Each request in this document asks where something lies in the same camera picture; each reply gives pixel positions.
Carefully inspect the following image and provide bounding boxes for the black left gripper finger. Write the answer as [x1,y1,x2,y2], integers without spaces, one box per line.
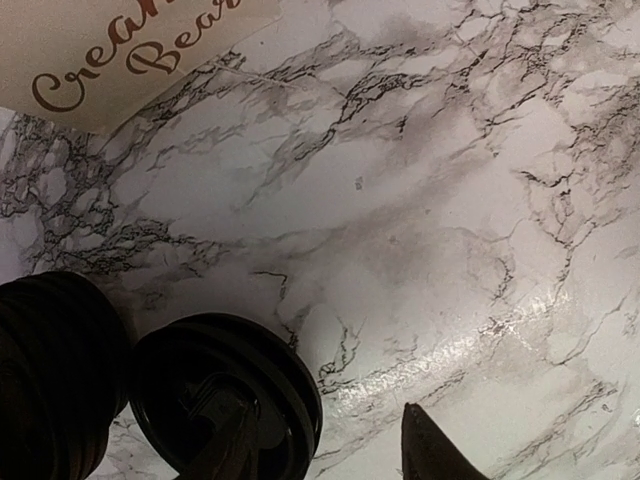
[401,403,488,480]

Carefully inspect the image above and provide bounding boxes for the front stack of black lids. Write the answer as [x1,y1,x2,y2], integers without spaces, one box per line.
[129,313,323,479]

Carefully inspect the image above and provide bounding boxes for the stack of black lids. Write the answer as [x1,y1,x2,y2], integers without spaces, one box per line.
[129,313,323,479]
[1,271,132,479]

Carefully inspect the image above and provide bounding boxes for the rear stack of black lids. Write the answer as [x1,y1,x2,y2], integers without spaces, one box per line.
[1,271,132,479]

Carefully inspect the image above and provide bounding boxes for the white paper bag pink handles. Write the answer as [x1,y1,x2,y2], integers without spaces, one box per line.
[1,1,322,134]

